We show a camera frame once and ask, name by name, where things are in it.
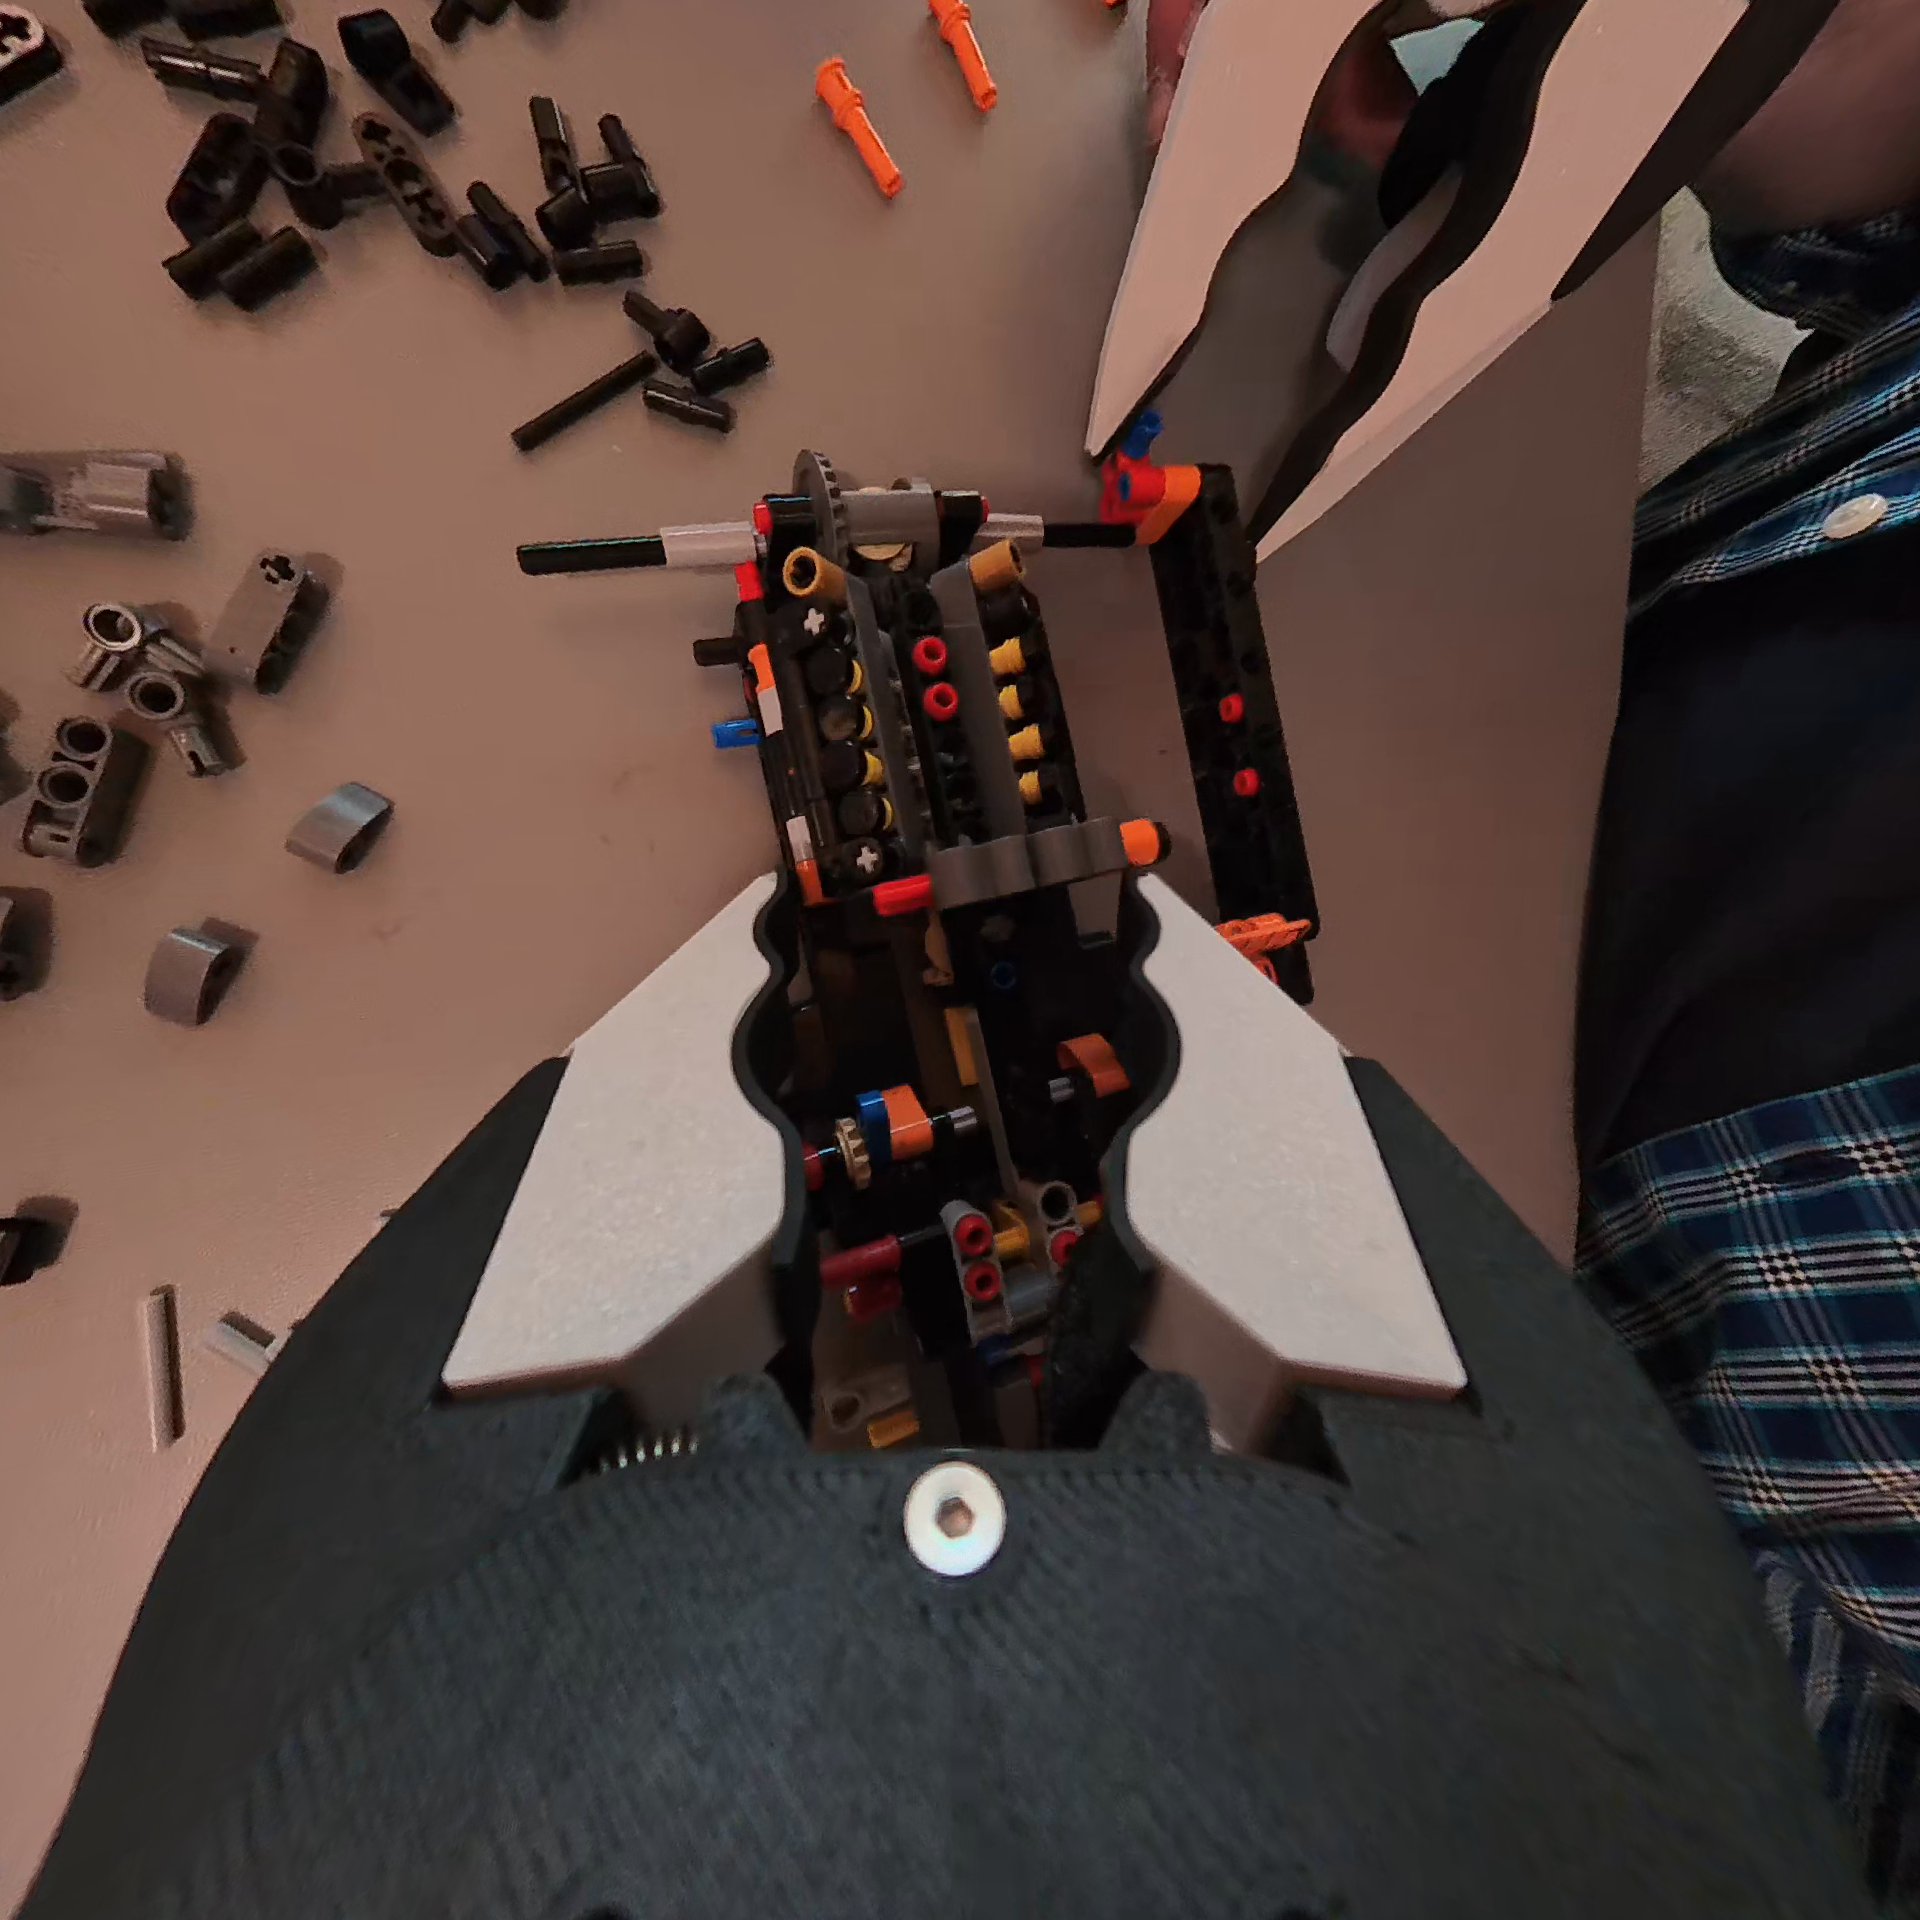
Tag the pile of black lego pieces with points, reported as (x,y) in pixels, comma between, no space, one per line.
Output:
(225,180)

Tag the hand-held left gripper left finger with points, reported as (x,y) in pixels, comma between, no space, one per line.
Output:
(644,1201)

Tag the pile of dark grey lego pieces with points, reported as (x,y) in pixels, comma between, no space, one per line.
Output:
(88,766)

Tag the black lego beam assembly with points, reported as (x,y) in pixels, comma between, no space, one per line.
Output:
(1238,644)

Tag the orange lego pin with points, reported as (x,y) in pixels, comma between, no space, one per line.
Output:
(962,45)
(861,129)

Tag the lego car chassis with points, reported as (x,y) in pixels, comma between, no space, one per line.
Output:
(900,782)

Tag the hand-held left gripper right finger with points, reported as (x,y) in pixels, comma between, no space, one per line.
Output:
(1275,1201)

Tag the small black lego brick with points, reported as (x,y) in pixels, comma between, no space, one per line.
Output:
(28,1242)

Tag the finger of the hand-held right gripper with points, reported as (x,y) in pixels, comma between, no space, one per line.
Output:
(1530,194)
(1200,180)

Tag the person's right hand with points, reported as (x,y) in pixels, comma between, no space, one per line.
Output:
(1845,105)

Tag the pile of light grey lego pieces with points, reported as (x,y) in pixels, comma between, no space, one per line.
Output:
(162,1366)

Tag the blue plaid shirt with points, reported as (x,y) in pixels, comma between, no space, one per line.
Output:
(1754,1274)

